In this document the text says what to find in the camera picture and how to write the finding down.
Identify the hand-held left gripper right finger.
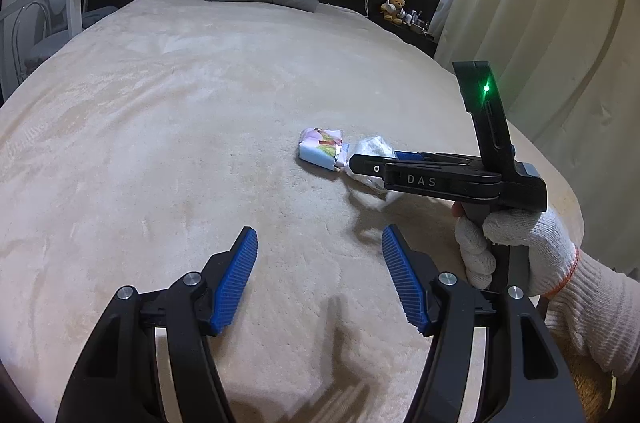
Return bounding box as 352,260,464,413
381,224,587,423

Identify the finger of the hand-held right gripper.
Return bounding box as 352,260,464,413
394,151,482,170
349,154,401,178

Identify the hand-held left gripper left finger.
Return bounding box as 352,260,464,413
55,225,260,423

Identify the clear plastic bag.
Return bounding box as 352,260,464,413
342,135,401,208

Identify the person's right forearm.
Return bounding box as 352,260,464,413
542,248,640,376

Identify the person's right hand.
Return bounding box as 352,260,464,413
452,203,581,299

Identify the colourful snack packet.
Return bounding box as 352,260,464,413
298,128,348,174

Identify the small bottles cluster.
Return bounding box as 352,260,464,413
405,10,431,34

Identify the brown teddy bear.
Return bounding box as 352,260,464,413
381,0,407,24

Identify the beige bed blanket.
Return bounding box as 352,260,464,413
0,0,586,423

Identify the cream curtain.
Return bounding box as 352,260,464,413
432,0,640,274

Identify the metal chair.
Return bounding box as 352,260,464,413
10,0,116,78

